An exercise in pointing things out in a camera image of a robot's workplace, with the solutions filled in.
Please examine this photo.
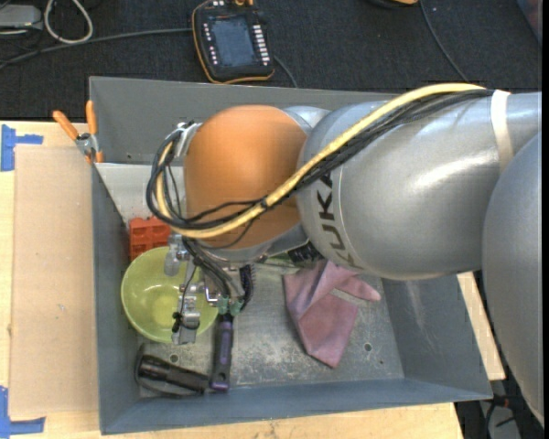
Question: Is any pink cloth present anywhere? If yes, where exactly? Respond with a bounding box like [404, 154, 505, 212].
[282, 260, 382, 369]

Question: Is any orange-red ribbed block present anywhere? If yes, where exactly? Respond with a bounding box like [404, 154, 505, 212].
[127, 216, 172, 262]

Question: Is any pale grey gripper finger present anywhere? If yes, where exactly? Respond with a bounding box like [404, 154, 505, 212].
[170, 284, 212, 346]
[163, 233, 191, 277]

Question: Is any green bowl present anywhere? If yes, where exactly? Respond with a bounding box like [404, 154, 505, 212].
[120, 245, 221, 344]

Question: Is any brown cardboard board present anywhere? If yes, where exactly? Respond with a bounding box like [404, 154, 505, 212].
[6, 145, 100, 423]

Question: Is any grey metal bin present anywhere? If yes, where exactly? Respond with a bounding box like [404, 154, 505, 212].
[87, 75, 494, 435]

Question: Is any black handled tool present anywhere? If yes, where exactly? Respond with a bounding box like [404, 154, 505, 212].
[134, 342, 211, 398]

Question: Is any purple handled tool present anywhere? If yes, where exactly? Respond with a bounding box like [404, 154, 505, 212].
[208, 313, 236, 393]

